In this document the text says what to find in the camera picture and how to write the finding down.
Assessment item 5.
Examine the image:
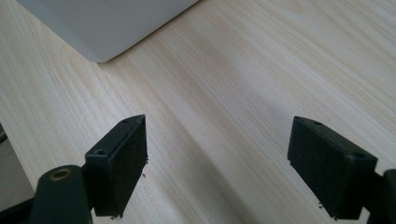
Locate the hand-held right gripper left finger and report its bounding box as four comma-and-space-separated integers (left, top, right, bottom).
84, 114, 149, 217

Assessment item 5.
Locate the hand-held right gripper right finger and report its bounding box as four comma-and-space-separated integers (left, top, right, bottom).
287, 116, 378, 220

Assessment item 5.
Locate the light grey plastic box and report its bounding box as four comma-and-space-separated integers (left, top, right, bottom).
16, 0, 200, 63

